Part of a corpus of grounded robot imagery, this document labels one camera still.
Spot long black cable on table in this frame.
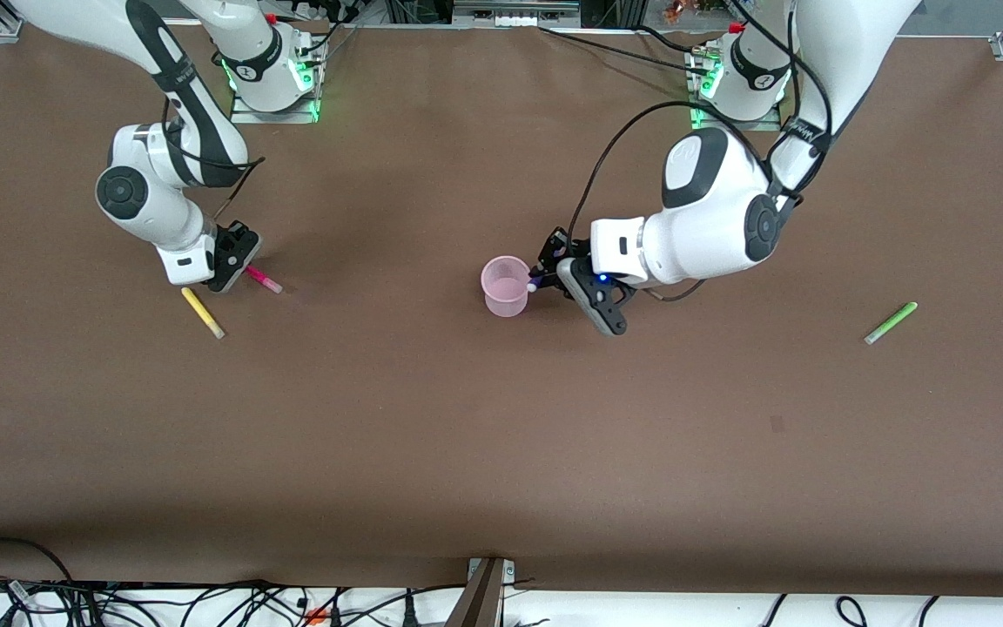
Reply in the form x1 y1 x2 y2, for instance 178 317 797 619
539 26 711 76

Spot green highlighter pen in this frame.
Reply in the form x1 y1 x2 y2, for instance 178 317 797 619
865 301 919 346

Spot pink translucent pen holder cup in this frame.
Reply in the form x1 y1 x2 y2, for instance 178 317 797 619
481 255 532 318

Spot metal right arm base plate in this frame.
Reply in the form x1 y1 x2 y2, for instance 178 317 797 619
230 94 322 125

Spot brown support beam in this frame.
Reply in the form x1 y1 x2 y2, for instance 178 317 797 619
448 560 507 627

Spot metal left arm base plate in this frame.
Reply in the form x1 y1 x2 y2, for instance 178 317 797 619
690 106 783 132

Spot yellow highlighter pen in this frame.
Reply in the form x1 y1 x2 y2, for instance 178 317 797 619
181 287 226 340

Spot metal table edge bracket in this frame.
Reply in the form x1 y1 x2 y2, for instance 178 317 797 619
467 557 516 586

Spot thick black floor cable arc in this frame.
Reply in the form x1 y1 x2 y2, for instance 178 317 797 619
0 536 76 586

